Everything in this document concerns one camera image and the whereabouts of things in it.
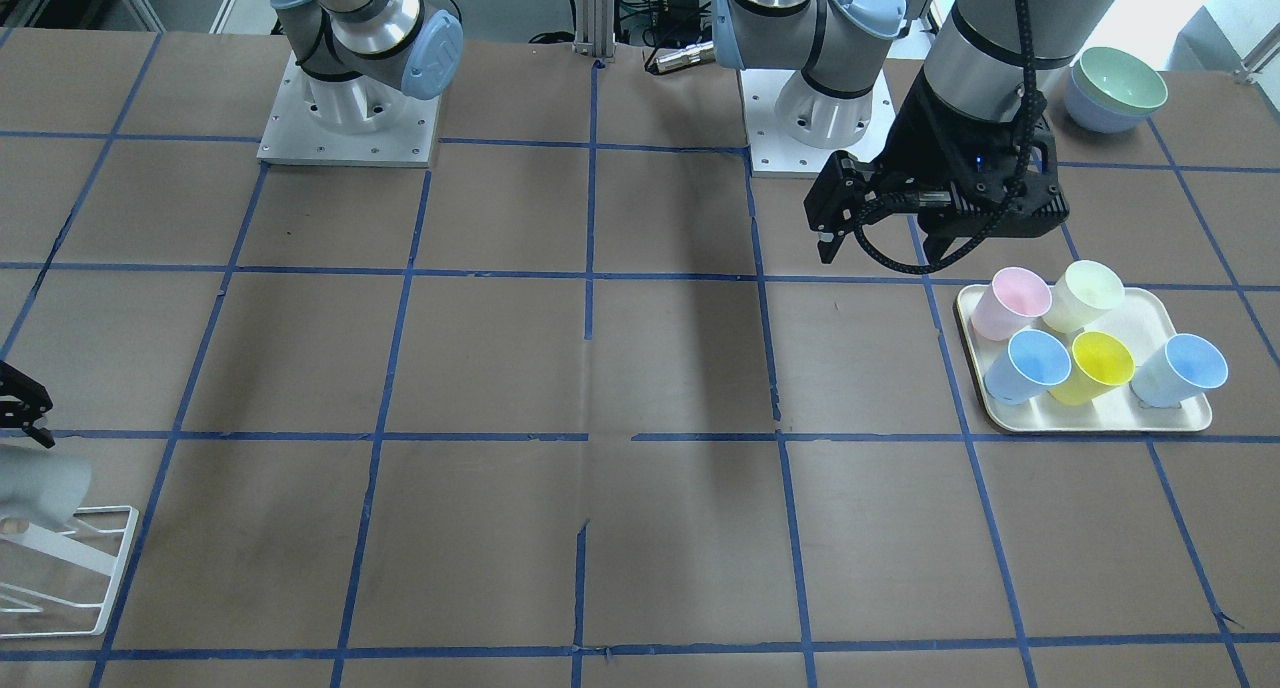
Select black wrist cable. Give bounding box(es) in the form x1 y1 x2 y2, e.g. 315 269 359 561
855 0 1041 272

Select light blue cup outer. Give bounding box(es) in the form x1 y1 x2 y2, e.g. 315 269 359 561
1130 332 1229 407

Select white wire cup rack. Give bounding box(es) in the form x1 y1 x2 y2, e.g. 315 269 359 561
1 506 140 641

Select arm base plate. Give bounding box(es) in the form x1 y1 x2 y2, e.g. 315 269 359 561
739 69 896 179
257 56 440 168

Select cream plastic tray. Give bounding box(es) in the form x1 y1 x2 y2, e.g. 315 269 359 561
954 284 1213 434

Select pale green cup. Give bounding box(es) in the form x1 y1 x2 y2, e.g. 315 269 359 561
1042 260 1125 334

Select light blue cup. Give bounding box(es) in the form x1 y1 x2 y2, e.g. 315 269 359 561
1130 332 1229 407
982 327 1073 405

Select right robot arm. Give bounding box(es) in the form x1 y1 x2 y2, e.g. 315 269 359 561
266 0 465 168

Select yellow cup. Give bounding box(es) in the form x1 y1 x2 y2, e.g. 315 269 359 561
1050 331 1137 405

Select aluminium frame post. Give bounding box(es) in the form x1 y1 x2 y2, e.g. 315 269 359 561
571 0 617 63

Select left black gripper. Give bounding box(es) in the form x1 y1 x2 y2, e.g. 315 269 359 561
805 75 1069 269

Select pink cup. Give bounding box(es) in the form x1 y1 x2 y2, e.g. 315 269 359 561
970 267 1053 341

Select light blue cup middle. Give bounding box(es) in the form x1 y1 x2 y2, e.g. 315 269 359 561
982 327 1073 405

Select white translucent cup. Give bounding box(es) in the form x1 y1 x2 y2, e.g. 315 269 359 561
1 445 92 529

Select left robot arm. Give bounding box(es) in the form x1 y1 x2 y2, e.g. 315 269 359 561
712 0 1115 275

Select stacked green blue bowls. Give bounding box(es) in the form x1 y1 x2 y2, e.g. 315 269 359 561
1064 46 1169 136

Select silver flashlight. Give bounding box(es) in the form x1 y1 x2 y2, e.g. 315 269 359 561
644 40 716 75

